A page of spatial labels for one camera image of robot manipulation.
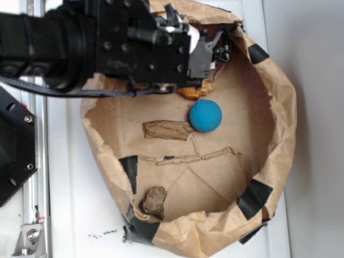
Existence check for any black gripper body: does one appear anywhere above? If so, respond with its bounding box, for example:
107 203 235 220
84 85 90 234
96 1 230 92

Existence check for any orange spiral seashell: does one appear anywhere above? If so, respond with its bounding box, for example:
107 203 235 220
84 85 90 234
177 79 216 101

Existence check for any brown wood piece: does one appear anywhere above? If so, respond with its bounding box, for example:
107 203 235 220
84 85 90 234
142 120 194 141

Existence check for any black octagonal mount plate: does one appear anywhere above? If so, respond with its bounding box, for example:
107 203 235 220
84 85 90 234
1 87 36 207

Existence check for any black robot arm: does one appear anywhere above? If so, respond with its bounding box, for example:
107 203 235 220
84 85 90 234
1 1 230 97

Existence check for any brown rock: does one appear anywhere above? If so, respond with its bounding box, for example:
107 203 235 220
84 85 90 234
140 187 168 220

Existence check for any silver corner bracket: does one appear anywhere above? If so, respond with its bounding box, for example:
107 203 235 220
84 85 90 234
11 223 47 257

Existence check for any aluminium extrusion rail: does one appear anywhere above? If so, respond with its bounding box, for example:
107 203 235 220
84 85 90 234
19 0 52 258

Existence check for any blue dimpled ball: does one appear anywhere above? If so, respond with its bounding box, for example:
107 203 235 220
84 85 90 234
189 99 223 133

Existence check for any brown paper bag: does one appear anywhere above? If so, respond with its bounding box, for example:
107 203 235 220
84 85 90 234
81 1 297 257

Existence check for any grey braided cable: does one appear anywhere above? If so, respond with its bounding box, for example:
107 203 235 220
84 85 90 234
0 75 151 98

